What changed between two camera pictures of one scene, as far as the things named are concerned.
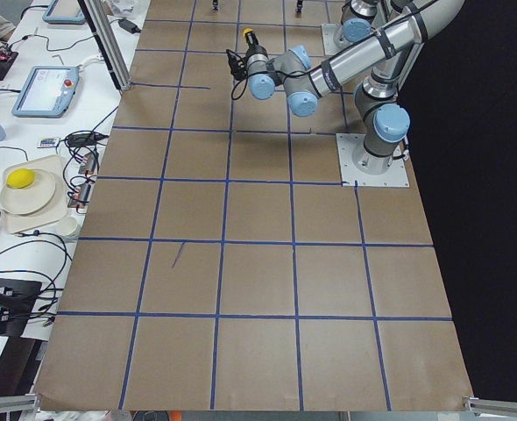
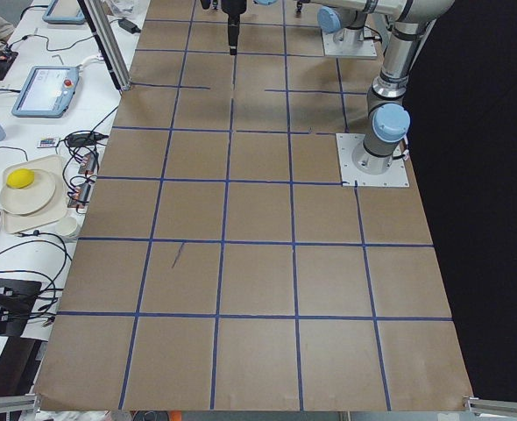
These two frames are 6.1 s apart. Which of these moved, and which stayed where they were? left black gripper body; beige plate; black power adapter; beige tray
Moved: left black gripper body
Stayed: beige tray; beige plate; black power adapter
